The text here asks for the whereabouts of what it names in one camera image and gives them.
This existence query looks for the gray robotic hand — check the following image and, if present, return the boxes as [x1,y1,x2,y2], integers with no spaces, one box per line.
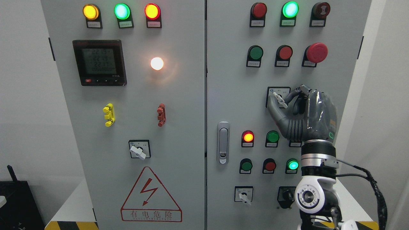
[267,84,337,143]

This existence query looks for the yellow terminal clip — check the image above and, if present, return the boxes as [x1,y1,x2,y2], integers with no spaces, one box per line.
[103,103,115,127]

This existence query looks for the gray rotary switch left door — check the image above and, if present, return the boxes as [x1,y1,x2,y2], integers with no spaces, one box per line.
[128,140,151,160]

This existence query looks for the green push button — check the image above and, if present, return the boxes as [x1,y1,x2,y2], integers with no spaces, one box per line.
[239,158,253,174]
[246,45,264,67]

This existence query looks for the dark red buzzer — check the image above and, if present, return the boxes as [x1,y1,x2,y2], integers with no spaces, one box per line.
[309,2,331,27]

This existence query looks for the red push button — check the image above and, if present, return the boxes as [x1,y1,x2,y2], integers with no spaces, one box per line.
[262,158,277,174]
[274,45,293,67]

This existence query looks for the gray electrical cabinet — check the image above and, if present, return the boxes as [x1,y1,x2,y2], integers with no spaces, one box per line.
[41,0,371,230]

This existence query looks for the red electrical hazard sign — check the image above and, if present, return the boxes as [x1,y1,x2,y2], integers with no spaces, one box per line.
[121,166,182,222]

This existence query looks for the white glowing lamp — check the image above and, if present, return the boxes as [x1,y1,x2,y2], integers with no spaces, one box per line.
[150,57,165,71]

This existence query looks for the digital power meter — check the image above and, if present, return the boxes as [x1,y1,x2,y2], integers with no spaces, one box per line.
[73,40,127,86]

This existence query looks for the red indicator light top left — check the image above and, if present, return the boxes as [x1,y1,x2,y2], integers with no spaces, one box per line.
[144,3,162,28]

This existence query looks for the red terminal clip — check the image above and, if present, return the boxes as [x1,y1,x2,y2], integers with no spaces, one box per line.
[157,103,166,127]

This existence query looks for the green indicator light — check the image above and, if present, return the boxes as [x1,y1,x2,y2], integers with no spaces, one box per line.
[280,1,298,27]
[114,3,134,28]

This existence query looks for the silver door latch handle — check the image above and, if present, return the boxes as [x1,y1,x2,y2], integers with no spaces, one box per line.
[216,122,230,165]

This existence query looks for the red push button upper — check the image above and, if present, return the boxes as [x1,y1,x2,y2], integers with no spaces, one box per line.
[274,45,293,67]

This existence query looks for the green push button upper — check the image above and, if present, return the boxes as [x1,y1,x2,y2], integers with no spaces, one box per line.
[246,45,264,67]

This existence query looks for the green push button lower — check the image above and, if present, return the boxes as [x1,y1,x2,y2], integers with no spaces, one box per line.
[239,158,253,174]

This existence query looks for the gray rotary switch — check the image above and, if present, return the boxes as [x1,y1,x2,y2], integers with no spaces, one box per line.
[234,186,254,206]
[266,86,291,109]

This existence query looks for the yellow indicator light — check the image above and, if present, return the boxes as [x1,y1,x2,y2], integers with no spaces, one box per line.
[83,4,103,29]

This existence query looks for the green indicator light top left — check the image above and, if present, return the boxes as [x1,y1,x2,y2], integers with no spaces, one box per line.
[114,3,134,28]

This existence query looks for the lit green indicator lower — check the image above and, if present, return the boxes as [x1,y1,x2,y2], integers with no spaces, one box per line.
[285,158,299,174]

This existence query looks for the green indicator light top right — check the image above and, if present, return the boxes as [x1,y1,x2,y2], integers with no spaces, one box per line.
[280,1,298,27]

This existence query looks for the dark red indicator top right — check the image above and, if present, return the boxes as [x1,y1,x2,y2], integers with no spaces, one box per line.
[249,2,267,27]

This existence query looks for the black device with antenna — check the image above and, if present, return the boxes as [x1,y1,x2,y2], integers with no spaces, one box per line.
[0,165,45,230]

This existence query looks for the red push button lower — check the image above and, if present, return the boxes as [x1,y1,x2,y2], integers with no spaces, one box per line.
[262,158,277,174]

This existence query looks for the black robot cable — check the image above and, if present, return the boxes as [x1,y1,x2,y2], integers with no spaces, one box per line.
[334,159,388,230]

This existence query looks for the green indicator middle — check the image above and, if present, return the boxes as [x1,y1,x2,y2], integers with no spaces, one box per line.
[265,130,280,148]

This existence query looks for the lit red indicator middle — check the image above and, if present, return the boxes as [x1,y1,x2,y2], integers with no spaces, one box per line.
[241,130,254,148]

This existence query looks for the red emergency stop button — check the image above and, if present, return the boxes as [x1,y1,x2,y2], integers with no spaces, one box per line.
[301,42,328,67]

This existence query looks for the black key switch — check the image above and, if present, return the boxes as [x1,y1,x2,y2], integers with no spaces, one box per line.
[277,186,296,209]

